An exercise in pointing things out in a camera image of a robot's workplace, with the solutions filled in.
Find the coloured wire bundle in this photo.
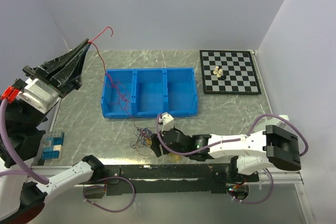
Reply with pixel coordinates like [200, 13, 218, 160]
[130, 126, 182, 163]

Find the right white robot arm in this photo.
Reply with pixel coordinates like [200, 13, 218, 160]
[151, 125, 301, 181]

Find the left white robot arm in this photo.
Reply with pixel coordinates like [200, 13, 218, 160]
[1, 39, 104, 223]

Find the blue white brick stack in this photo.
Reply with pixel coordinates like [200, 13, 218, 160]
[41, 131, 65, 161]

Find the blue three-compartment bin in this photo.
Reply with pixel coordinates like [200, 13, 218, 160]
[101, 68, 198, 119]

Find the cream chess piece right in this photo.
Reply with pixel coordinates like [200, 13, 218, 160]
[217, 69, 223, 78]

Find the cream chess piece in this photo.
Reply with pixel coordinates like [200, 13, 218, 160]
[213, 66, 219, 75]
[217, 69, 223, 78]

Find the cream chess piece left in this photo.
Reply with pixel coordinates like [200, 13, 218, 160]
[213, 66, 219, 75]

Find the black and white chessboard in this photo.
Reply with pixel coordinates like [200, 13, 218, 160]
[199, 50, 261, 95]

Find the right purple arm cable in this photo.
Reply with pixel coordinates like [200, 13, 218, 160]
[156, 113, 309, 205]

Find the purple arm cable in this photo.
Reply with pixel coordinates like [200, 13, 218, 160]
[0, 98, 137, 212]
[156, 113, 309, 205]

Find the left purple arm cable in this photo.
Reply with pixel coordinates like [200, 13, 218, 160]
[0, 98, 137, 212]

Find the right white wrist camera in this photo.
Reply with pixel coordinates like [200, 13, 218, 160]
[157, 112, 174, 132]

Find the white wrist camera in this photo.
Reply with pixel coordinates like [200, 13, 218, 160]
[157, 112, 174, 132]
[1, 86, 23, 103]

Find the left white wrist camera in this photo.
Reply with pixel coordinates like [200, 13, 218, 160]
[1, 86, 23, 103]

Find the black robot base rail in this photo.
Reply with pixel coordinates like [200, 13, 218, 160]
[100, 163, 259, 194]

